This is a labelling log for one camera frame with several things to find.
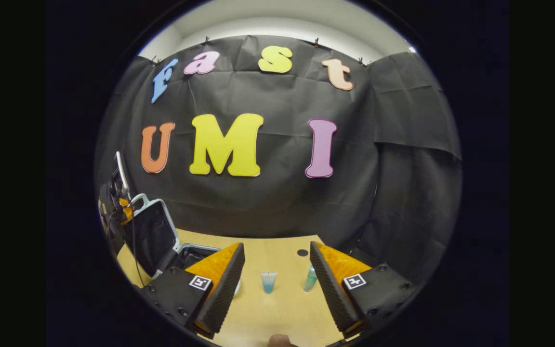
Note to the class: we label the black backdrop cloth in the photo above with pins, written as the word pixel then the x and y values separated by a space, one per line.
pixel 277 202

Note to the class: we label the light blue suitcase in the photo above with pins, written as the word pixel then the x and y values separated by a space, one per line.
pixel 150 236

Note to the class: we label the blue white squeeze tube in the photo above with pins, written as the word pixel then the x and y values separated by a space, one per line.
pixel 268 283

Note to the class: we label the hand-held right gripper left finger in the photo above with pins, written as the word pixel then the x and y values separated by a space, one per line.
pixel 224 299

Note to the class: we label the green bottle blue cap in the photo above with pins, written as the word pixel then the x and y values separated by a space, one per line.
pixel 309 282

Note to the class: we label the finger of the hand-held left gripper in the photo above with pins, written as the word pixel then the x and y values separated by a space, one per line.
pixel 125 212

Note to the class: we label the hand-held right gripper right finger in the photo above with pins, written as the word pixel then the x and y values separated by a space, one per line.
pixel 335 299

